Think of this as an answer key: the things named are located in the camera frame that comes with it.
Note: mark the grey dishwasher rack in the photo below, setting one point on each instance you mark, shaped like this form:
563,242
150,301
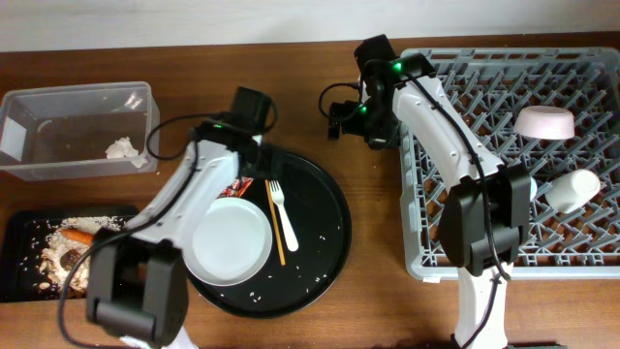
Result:
489,87

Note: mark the wooden chopstick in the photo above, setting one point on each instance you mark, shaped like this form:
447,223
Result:
275,224

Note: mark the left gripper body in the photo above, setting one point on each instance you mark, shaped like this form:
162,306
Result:
254,169

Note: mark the black rectangular tray bin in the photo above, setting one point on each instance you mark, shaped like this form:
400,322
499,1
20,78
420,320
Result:
13,243

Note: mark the white plastic fork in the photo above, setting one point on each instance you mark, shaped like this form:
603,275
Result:
278,197

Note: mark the white cup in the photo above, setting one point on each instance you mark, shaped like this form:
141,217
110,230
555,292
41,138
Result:
573,190

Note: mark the round black serving tray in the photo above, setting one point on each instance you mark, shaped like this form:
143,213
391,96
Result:
322,224

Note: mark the red wrapper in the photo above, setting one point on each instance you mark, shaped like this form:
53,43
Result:
237,188

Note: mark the white round plate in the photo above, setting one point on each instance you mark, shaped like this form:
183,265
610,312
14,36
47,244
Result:
231,244

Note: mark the pink bowl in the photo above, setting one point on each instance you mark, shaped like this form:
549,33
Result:
545,123

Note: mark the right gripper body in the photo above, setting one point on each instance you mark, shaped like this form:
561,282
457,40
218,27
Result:
377,124

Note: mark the orange carrot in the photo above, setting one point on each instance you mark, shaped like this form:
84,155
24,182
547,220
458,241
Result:
78,236

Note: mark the white tissue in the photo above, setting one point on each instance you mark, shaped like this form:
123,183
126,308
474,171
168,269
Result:
123,148

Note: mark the clear plastic bin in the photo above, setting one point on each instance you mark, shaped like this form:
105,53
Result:
63,132

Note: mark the brown food lump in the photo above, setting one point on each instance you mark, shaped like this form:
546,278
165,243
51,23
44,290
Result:
69,259

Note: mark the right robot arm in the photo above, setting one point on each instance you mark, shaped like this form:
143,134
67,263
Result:
485,215

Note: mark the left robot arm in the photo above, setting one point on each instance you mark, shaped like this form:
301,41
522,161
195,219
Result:
137,286

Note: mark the light blue cup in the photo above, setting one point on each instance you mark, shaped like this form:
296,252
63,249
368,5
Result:
533,189

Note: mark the rice and food scraps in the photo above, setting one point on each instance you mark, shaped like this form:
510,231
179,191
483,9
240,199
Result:
58,252

